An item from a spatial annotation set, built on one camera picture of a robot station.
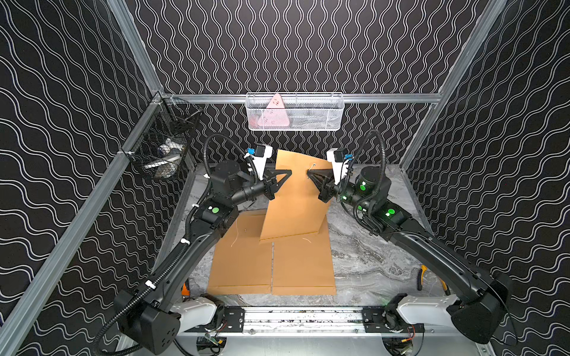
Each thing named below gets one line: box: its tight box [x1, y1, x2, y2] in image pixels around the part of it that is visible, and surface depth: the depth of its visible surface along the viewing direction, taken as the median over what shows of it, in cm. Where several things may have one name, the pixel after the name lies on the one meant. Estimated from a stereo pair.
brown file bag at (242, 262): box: [207, 209, 273, 296], surface depth 90 cm
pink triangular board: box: [257, 93, 290, 127], surface depth 92 cm
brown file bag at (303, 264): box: [272, 215, 337, 296], surface depth 87 cm
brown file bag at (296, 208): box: [259, 149, 333, 241], surface depth 69 cm
